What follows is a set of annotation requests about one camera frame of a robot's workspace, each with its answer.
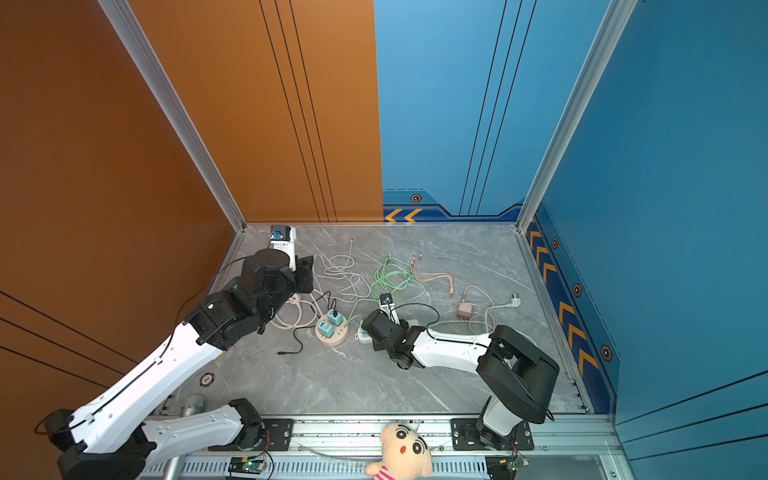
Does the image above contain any teal charger with black cable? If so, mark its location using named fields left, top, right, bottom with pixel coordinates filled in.
left=327, top=310, right=344, bottom=327

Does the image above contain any left circuit board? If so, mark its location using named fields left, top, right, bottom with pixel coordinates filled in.
left=227, top=456, right=271, bottom=478

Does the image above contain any white tangled cable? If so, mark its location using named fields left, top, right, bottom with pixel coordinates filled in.
left=311, top=238, right=373, bottom=304

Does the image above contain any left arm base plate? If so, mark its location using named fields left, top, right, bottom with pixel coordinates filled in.
left=208, top=418, right=294, bottom=452

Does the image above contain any circuit board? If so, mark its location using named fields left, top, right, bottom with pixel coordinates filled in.
left=227, top=456, right=271, bottom=478
left=485, top=456, right=530, bottom=480

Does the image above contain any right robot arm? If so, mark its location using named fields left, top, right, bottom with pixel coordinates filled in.
left=361, top=307, right=560, bottom=450

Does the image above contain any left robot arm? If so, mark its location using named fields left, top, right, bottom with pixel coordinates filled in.
left=43, top=248, right=314, bottom=479

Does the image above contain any round poker chip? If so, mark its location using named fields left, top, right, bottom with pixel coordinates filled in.
left=199, top=372, right=215, bottom=388

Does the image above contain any green tangled cable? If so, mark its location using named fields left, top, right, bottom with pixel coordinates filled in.
left=347, top=253, right=428, bottom=328

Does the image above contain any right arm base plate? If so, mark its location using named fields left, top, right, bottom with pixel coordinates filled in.
left=450, top=418, right=535, bottom=451

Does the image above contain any pink socket cord with plug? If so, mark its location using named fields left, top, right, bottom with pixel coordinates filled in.
left=269, top=293, right=322, bottom=330

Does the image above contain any black usb cable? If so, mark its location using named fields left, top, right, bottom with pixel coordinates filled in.
left=277, top=290, right=334, bottom=358

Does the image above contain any white blue power strip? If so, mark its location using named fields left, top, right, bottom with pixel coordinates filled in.
left=355, top=329, right=372, bottom=344

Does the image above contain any pink multi-head cable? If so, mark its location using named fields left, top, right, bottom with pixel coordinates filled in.
left=411, top=253, right=496, bottom=313

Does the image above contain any plush doll toy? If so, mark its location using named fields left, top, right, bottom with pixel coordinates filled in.
left=365, top=423, right=433, bottom=480

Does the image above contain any right circuit board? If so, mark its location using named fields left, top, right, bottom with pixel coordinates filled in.
left=485, top=456, right=530, bottom=480

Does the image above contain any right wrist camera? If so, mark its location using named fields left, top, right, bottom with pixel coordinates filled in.
left=379, top=292, right=399, bottom=324

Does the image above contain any metal pole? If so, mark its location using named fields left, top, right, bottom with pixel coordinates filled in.
left=162, top=394, right=205, bottom=480

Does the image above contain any pink charger block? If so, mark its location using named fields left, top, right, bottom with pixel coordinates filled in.
left=456, top=302, right=474, bottom=320

